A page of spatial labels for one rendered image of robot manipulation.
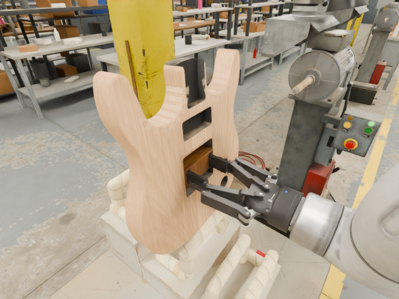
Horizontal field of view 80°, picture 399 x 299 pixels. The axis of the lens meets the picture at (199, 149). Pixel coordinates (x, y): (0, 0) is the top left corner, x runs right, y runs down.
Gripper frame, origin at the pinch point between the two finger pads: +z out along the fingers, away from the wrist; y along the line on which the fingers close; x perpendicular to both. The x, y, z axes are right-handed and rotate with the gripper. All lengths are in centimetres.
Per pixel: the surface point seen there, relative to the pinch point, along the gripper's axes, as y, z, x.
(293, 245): 23.5, -20.8, -37.6
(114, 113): -16.4, 2.3, 18.8
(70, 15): 229, 460, -17
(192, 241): -5.5, -1.6, -17.8
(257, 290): -2.4, -18.5, -25.7
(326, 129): 115, -11, -38
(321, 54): 98, 1, 6
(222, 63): 13.0, 4.3, 18.7
